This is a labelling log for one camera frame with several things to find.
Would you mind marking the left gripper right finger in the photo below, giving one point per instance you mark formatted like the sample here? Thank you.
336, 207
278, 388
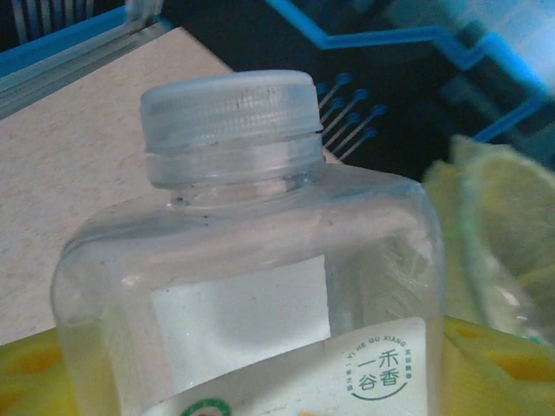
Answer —
498, 368

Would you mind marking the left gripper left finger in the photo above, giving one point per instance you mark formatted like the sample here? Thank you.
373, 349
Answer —
26, 377

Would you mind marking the square clear bottle white label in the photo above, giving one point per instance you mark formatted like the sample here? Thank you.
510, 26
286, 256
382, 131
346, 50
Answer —
243, 260

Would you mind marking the yellow-green plastic bin liner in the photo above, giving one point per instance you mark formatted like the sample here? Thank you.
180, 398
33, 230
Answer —
511, 208

